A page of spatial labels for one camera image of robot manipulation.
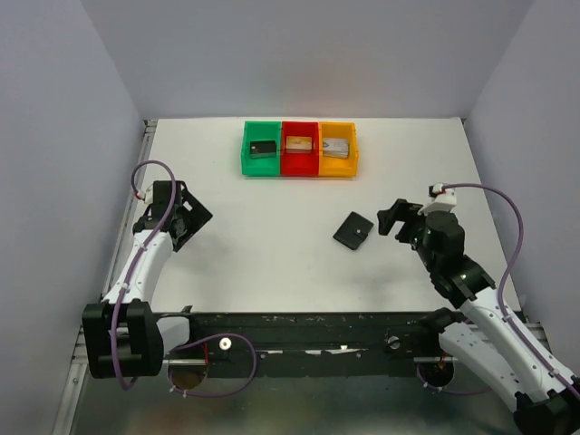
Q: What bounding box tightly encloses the black leather card holder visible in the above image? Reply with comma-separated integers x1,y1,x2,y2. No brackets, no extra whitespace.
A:
333,211,373,251

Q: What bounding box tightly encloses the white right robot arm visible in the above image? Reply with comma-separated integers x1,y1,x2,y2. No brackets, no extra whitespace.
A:
377,199,579,434

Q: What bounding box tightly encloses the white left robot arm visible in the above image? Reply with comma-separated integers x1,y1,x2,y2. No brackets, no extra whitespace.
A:
82,180,213,379

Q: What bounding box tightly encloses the black credit card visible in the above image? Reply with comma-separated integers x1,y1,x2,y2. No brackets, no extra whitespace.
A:
249,140,277,159

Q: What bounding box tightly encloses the silver credit card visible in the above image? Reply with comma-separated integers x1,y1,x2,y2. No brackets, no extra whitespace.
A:
323,138,350,159

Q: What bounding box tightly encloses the gold credit card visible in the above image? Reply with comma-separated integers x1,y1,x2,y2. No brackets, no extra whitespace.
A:
285,136,313,153

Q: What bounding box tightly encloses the yellow plastic bin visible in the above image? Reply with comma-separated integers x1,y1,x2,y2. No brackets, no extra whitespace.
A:
319,121,359,178

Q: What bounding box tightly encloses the green plastic bin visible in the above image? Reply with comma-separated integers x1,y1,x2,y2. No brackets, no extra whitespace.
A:
240,121,282,177

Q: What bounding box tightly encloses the red plastic bin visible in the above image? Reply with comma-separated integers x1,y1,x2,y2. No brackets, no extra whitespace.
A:
280,121,320,177

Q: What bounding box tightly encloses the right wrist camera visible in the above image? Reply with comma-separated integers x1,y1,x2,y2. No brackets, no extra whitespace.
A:
418,182,457,216

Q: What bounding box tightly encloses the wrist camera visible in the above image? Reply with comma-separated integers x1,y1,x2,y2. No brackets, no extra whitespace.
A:
135,185,153,205
418,182,457,216

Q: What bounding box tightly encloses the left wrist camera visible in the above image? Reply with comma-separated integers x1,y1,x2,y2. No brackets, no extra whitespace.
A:
135,185,153,205

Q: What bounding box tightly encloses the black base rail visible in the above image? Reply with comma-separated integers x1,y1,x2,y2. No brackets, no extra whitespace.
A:
168,312,454,385

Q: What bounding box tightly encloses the aluminium frame rail left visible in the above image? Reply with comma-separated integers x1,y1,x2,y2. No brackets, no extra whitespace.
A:
52,120,159,434

